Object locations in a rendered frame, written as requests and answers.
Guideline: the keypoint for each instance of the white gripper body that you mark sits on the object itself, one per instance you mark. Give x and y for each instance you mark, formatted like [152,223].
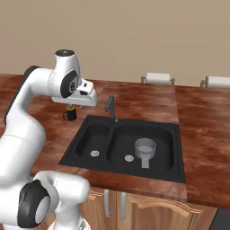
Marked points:
[86,101]

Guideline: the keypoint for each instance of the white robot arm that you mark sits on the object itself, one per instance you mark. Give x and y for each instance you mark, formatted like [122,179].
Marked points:
[21,143]

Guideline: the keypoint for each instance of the black mug with yellow inside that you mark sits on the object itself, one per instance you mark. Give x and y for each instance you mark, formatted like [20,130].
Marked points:
[70,115]

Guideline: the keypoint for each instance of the black double-basin sink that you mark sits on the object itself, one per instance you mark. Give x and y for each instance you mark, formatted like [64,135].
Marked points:
[90,158]

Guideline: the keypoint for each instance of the dark grey tap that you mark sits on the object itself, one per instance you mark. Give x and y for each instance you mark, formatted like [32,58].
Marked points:
[112,107]

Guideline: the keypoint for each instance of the white paper towel roll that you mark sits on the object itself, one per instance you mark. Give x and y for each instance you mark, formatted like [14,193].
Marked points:
[158,78]
[218,82]

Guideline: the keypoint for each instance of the grey saucepan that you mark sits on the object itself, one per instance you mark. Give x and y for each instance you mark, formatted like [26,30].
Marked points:
[145,148]

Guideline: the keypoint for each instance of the wooden cupboard door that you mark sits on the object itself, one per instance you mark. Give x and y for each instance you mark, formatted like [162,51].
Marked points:
[161,215]
[95,212]

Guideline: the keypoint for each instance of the dark appliance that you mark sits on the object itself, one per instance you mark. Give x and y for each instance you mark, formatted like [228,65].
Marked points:
[221,220]

